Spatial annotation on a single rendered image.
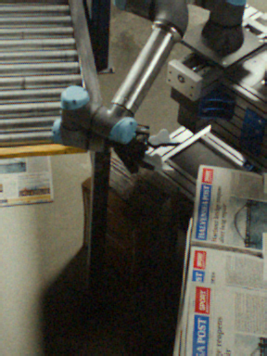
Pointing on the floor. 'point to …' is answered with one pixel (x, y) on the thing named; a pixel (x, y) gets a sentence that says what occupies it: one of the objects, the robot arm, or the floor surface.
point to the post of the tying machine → (100, 31)
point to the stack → (225, 235)
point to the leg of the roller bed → (98, 203)
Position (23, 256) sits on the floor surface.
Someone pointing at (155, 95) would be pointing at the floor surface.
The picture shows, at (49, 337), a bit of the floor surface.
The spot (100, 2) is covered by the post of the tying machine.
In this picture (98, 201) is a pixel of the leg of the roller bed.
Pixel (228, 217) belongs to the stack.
